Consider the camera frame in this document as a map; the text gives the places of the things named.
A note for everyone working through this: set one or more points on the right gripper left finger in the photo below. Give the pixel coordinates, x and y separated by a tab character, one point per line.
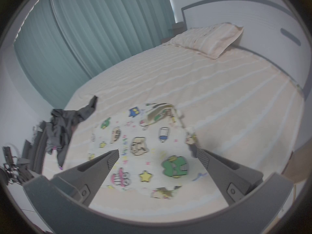
82	177

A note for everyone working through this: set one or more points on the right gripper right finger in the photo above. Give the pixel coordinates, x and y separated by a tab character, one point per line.
229	179

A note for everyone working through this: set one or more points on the white printed pyjama top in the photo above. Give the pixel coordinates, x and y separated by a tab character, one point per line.
151	150

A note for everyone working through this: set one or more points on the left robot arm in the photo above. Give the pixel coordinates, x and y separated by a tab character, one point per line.
24	173

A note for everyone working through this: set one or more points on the black shirt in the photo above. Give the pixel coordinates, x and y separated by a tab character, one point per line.
63	128

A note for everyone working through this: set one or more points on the bed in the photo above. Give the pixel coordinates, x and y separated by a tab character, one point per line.
207	86

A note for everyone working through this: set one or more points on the blue-green curtain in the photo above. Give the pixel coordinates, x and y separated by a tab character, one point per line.
43	52
117	21

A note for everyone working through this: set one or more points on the pale pink striped pillow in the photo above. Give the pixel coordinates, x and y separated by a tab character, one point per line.
207	39

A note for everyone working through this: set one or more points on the grey bedside table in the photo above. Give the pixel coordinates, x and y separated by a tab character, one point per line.
179	28

